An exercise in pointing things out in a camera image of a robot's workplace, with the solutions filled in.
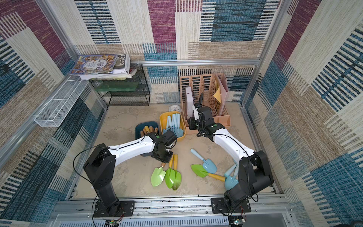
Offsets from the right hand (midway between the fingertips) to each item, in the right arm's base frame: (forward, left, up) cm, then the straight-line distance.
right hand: (189, 118), depth 87 cm
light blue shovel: (+2, +7, -17) cm, 19 cm away
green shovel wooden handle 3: (-28, +18, -16) cm, 37 cm away
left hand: (-19, +13, -15) cm, 28 cm away
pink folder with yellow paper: (+14, -21, +9) cm, 27 cm away
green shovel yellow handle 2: (-29, +7, -18) cm, 35 cm away
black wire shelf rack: (+20, +36, +5) cm, 41 cm away
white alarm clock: (+25, +10, -16) cm, 32 cm away
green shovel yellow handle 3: (-24, -5, -19) cm, 31 cm away
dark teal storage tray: (+4, +34, -13) cm, 37 cm away
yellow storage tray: (+14, +19, -16) cm, 28 cm away
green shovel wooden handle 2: (+2, +23, -14) cm, 27 cm away
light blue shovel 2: (+10, +14, -16) cm, 23 cm away
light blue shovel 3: (+8, +10, -14) cm, 19 cm away
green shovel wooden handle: (+2, +29, -14) cm, 33 cm away
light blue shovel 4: (-21, -11, -18) cm, 30 cm away
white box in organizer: (+13, -1, +1) cm, 13 cm away
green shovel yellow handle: (-28, +11, -17) cm, 35 cm away
